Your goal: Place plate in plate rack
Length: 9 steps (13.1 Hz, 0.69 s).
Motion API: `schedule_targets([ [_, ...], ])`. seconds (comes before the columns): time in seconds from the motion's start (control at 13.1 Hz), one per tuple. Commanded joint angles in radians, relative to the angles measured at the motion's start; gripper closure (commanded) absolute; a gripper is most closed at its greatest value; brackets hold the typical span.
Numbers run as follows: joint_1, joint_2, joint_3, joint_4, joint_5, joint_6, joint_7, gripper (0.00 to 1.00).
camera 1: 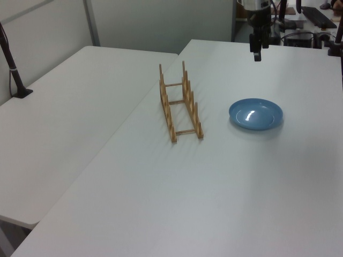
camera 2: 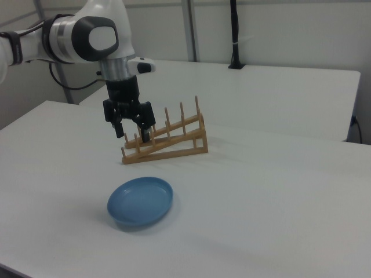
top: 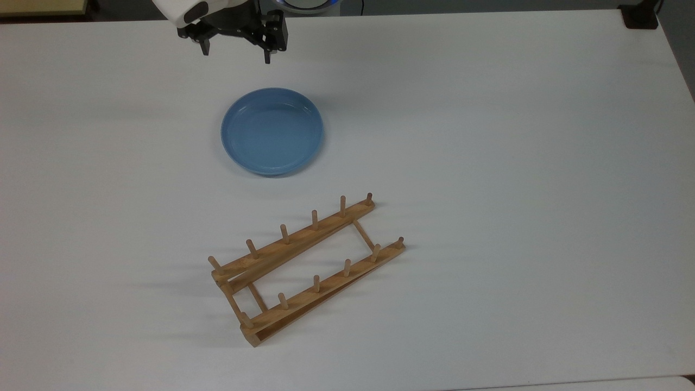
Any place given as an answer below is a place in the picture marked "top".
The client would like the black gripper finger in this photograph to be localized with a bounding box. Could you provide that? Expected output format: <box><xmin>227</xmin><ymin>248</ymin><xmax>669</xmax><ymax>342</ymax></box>
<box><xmin>245</xmin><ymin>10</ymin><xmax>288</xmax><ymax>65</ymax></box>
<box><xmin>177</xmin><ymin>21</ymin><xmax>214</xmax><ymax>56</ymax></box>

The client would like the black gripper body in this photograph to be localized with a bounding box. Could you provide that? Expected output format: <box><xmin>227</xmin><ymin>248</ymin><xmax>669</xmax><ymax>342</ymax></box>
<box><xmin>184</xmin><ymin>0</ymin><xmax>268</xmax><ymax>43</ymax></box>

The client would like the blue round plate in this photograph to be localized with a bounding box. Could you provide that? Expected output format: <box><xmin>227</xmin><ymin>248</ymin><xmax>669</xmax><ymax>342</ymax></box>
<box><xmin>220</xmin><ymin>87</ymin><xmax>325</xmax><ymax>177</ymax></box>

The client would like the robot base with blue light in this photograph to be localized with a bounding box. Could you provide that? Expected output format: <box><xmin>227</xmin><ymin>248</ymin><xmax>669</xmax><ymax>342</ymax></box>
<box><xmin>276</xmin><ymin>0</ymin><xmax>343</xmax><ymax>15</ymax></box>

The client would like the wooden peg plate rack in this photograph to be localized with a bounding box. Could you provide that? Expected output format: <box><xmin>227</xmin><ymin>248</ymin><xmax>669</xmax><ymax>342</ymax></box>
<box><xmin>208</xmin><ymin>192</ymin><xmax>406</xmax><ymax>348</ymax></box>

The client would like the yellow wooden board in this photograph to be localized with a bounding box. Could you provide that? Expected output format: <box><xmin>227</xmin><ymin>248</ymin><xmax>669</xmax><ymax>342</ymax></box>
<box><xmin>0</xmin><ymin>0</ymin><xmax>89</xmax><ymax>18</ymax></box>

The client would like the black table clamp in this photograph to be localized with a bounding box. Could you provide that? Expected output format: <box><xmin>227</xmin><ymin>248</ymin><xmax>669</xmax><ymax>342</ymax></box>
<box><xmin>618</xmin><ymin>0</ymin><xmax>661</xmax><ymax>29</ymax></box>

